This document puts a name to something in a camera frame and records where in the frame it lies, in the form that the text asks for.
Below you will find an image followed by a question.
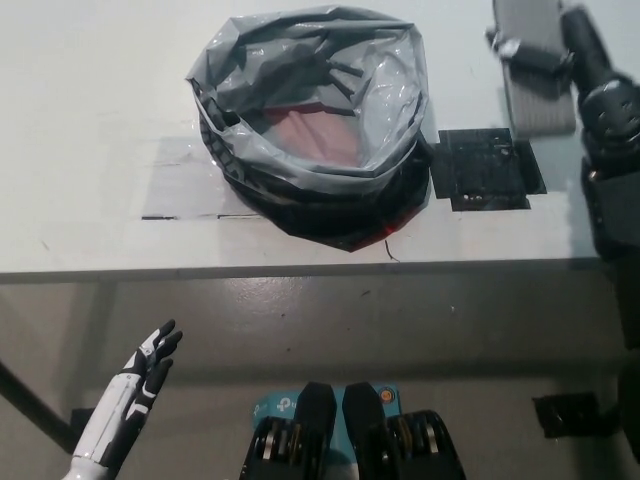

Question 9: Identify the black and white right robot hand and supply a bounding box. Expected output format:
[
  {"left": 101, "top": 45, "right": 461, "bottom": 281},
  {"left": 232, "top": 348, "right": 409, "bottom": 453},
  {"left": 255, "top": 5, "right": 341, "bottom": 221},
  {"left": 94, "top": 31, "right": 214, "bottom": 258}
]
[{"left": 483, "top": 0, "right": 637, "bottom": 95}]

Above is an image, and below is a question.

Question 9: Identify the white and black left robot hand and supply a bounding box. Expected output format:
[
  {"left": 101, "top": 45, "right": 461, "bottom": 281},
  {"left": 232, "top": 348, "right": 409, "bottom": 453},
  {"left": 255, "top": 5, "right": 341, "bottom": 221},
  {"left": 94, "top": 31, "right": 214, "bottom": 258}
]
[{"left": 72, "top": 319, "right": 184, "bottom": 469}]

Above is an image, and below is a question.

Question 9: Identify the small grey rectangular basket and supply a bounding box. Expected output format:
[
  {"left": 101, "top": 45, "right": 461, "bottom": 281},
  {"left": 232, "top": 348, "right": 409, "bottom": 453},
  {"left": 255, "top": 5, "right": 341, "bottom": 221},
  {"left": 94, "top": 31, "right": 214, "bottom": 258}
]
[{"left": 492, "top": 0, "right": 576, "bottom": 135}]

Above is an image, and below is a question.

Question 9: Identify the bin with grey plastic liner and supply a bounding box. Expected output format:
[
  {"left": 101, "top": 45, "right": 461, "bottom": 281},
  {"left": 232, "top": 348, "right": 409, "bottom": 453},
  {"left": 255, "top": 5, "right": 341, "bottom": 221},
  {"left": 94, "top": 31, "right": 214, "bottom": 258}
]
[{"left": 184, "top": 17, "right": 434, "bottom": 254}]

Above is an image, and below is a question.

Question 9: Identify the black table leg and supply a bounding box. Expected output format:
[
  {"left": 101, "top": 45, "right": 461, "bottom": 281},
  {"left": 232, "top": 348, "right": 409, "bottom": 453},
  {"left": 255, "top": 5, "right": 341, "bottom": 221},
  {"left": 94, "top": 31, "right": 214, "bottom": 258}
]
[{"left": 0, "top": 359, "right": 74, "bottom": 446}]

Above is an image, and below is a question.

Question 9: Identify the clear tape sheet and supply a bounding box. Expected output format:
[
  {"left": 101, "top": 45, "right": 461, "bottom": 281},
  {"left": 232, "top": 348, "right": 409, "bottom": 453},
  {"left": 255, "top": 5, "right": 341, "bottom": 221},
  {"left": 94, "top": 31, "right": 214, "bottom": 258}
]
[{"left": 141, "top": 137, "right": 266, "bottom": 221}]

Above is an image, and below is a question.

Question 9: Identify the red flat item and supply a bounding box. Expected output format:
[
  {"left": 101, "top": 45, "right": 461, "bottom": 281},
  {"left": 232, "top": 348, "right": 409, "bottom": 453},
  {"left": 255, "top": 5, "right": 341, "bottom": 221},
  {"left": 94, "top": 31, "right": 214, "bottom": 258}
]
[{"left": 264, "top": 102, "right": 361, "bottom": 166}]

